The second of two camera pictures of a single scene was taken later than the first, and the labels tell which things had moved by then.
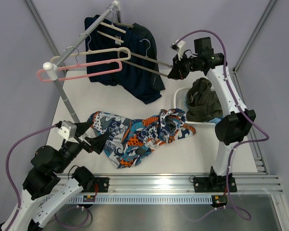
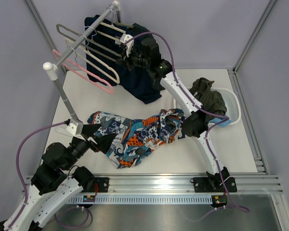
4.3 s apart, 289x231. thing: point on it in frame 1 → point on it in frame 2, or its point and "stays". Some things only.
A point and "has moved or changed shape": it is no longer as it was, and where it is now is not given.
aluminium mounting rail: x=163 y=190 stays
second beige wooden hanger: x=113 y=27 stays
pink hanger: x=68 y=67 → x=111 y=92
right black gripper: x=177 y=72 → x=128 y=59
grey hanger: x=143 y=69 has moved or changed shape
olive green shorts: x=203 y=102 stays
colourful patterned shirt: x=125 y=140 stays
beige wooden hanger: x=123 y=56 → x=117 y=82
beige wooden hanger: x=123 y=25 stays
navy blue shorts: x=113 y=58 stays
